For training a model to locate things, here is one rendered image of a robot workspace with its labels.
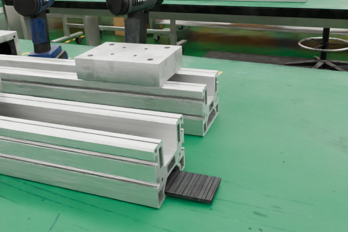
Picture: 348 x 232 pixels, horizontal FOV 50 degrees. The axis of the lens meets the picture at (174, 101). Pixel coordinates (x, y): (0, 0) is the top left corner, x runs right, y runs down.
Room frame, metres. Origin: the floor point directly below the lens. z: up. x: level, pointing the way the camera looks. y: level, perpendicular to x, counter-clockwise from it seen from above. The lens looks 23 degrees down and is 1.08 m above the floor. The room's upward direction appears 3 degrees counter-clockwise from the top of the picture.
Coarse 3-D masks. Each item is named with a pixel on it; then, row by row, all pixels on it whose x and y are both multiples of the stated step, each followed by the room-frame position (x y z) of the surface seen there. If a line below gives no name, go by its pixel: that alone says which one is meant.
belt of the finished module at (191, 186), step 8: (168, 176) 0.42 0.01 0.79; (176, 176) 0.42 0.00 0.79; (184, 176) 0.42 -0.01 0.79; (192, 176) 0.42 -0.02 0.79; (200, 176) 0.42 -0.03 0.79; (208, 176) 0.42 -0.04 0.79; (168, 184) 0.40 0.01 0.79; (176, 184) 0.40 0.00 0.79; (184, 184) 0.40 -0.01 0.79; (192, 184) 0.40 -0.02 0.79; (200, 184) 0.40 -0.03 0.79; (208, 184) 0.40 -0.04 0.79; (216, 184) 0.40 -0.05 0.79; (168, 192) 0.39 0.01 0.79; (176, 192) 0.39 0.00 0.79; (184, 192) 0.39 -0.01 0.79; (192, 192) 0.39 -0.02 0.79; (200, 192) 0.38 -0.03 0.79; (208, 192) 0.38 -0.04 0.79; (200, 200) 0.37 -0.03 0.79; (208, 200) 0.37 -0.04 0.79
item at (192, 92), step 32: (0, 64) 0.79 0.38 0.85; (32, 64) 0.76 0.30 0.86; (64, 64) 0.73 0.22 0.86; (32, 96) 0.69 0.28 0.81; (64, 96) 0.64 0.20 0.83; (96, 96) 0.62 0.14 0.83; (128, 96) 0.59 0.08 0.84; (160, 96) 0.58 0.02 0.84; (192, 96) 0.55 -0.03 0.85; (192, 128) 0.55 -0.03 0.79
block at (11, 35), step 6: (0, 36) 0.97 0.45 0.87; (6, 36) 0.99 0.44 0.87; (12, 36) 1.01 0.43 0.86; (0, 42) 0.97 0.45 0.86; (6, 42) 1.02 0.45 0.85; (12, 42) 1.01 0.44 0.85; (18, 42) 1.02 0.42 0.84; (0, 48) 0.99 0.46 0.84; (6, 48) 1.00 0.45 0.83; (12, 48) 1.02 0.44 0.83; (18, 48) 1.02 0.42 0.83; (6, 54) 1.00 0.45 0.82; (12, 54) 1.02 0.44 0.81; (18, 54) 1.01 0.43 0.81
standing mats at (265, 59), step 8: (208, 56) 3.54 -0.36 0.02; (216, 56) 3.53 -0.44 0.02; (224, 56) 3.51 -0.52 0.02; (232, 56) 3.50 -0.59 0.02; (240, 56) 3.49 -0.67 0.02; (248, 56) 3.47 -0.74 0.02; (256, 56) 3.46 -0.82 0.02; (264, 56) 3.44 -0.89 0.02; (272, 56) 3.43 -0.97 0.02; (280, 56) 3.41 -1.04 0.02; (288, 56) 3.40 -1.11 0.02; (280, 64) 3.19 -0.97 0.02
